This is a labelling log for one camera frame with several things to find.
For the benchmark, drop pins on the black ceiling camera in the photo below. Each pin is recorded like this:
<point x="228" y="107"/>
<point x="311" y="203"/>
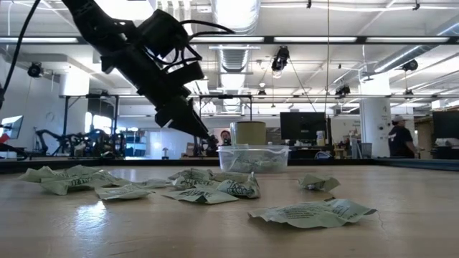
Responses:
<point x="343" y="89"/>
<point x="34" y="70"/>
<point x="410" y="65"/>

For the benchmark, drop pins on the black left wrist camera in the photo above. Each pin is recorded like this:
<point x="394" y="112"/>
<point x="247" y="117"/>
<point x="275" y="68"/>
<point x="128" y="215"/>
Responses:
<point x="163" y="32"/>

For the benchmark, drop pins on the person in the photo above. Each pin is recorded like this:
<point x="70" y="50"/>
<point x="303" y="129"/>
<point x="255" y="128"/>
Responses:
<point x="399" y="139"/>
<point x="225" y="138"/>

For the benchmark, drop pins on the tan cup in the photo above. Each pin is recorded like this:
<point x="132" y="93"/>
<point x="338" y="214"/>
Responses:
<point x="248" y="132"/>

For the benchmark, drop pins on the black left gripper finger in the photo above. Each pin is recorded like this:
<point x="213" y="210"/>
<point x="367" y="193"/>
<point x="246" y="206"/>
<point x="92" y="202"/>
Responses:
<point x="195" y="107"/>
<point x="186" y="118"/>

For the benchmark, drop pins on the background black robot arms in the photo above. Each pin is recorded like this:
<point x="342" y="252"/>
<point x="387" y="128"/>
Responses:
<point x="71" y="143"/>

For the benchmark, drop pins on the white bottle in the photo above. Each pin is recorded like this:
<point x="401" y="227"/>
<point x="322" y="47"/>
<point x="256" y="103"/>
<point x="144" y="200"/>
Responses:
<point x="320" y="138"/>

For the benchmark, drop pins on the black table frame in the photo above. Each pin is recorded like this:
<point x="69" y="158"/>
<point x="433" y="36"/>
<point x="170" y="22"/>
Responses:
<point x="412" y="163"/>

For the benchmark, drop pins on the clear plastic bin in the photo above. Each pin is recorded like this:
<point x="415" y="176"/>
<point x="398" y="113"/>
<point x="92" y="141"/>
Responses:
<point x="229" y="154"/>

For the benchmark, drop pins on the large dark screen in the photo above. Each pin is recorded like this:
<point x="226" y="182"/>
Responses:
<point x="446" y="125"/>

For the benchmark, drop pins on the tilted bright monitor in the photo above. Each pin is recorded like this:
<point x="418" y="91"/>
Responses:
<point x="12" y="126"/>

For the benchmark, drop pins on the black desktop monitor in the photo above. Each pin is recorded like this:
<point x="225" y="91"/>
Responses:
<point x="303" y="125"/>

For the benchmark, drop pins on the background black robot arm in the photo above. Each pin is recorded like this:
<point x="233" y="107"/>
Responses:
<point x="211" y="147"/>

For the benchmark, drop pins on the silver ceiling duct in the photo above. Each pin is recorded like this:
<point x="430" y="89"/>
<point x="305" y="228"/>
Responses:
<point x="235" y="14"/>

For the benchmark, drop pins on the background black rig frame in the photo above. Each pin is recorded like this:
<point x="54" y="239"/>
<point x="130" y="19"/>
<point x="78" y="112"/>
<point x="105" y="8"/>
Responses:
<point x="65" y="125"/>
<point x="229" y="96"/>

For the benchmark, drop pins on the black overhead camera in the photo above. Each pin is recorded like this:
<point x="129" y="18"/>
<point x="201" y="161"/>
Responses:
<point x="280" y="59"/>

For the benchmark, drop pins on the white round column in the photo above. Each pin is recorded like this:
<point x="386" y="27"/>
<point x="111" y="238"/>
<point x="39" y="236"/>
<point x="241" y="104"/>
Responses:
<point x="376" y="118"/>

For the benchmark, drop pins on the red object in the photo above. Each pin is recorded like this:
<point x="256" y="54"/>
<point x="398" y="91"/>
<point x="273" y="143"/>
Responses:
<point x="4" y="138"/>

